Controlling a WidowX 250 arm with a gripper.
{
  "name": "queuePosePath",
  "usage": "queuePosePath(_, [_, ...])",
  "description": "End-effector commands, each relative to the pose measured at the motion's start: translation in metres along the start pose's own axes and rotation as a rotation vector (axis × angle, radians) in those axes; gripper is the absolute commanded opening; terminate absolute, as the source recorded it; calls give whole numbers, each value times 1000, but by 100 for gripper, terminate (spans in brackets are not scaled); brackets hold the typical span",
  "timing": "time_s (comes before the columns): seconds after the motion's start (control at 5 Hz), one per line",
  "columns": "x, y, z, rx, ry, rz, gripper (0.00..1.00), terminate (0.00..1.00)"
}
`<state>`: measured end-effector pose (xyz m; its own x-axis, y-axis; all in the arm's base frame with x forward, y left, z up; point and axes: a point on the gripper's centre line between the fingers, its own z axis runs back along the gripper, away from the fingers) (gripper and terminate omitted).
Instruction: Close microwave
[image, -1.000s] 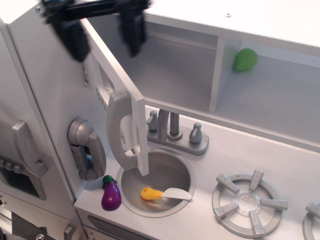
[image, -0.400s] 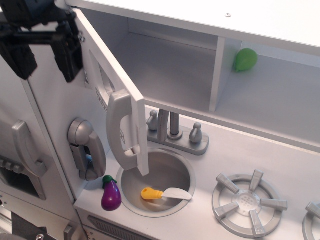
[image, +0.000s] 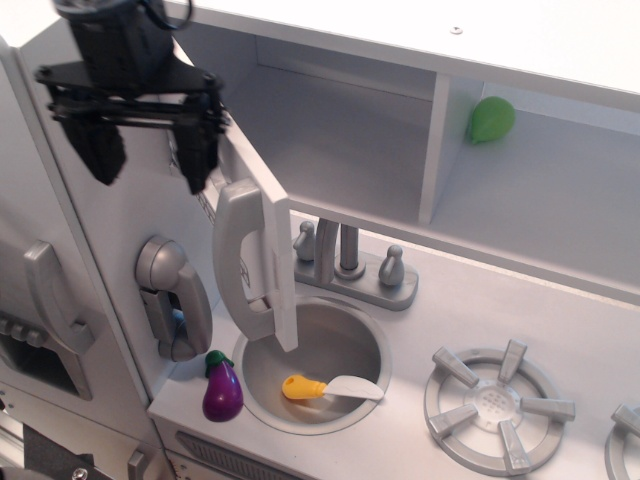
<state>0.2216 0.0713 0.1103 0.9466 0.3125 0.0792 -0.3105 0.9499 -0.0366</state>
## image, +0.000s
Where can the grey toy faucet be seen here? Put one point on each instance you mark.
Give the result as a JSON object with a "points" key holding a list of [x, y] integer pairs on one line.
{"points": [[327, 255]]}

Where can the white toy kitchen cabinet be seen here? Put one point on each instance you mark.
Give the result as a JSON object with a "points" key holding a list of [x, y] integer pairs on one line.
{"points": [[361, 110]]}

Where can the grey ice dispenser panel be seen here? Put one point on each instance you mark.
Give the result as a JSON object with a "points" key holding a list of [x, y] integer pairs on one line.
{"points": [[33, 352]]}

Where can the green toy pear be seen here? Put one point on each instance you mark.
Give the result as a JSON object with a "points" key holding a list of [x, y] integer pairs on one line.
{"points": [[492, 119]]}

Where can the grey stove burner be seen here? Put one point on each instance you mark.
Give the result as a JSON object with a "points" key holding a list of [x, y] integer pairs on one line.
{"points": [[493, 411], [622, 445]]}

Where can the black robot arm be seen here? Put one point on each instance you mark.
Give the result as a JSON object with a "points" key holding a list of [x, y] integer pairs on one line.
{"points": [[125, 12]]}

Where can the grey oven handle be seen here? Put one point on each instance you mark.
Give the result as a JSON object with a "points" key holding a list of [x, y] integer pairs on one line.
{"points": [[137, 465]]}

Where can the purple toy eggplant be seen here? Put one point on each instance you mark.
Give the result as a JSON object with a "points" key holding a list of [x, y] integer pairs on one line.
{"points": [[223, 399]]}

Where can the grey toy phone handset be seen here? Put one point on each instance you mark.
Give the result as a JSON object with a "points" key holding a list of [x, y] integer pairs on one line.
{"points": [[175, 300]]}

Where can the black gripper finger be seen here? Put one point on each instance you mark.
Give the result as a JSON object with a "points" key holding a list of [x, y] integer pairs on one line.
{"points": [[197, 155], [99, 145]]}

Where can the grey fridge door handle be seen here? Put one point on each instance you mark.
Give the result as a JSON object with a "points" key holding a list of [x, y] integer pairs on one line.
{"points": [[54, 299]]}

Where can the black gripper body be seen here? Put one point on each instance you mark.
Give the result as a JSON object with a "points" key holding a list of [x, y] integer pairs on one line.
{"points": [[129, 70]]}

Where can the yellow handled toy knife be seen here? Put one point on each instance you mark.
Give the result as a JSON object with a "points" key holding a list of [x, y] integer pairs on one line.
{"points": [[299, 387]]}

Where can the round metal sink bowl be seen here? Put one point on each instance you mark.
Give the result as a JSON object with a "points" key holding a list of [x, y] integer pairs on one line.
{"points": [[334, 338]]}

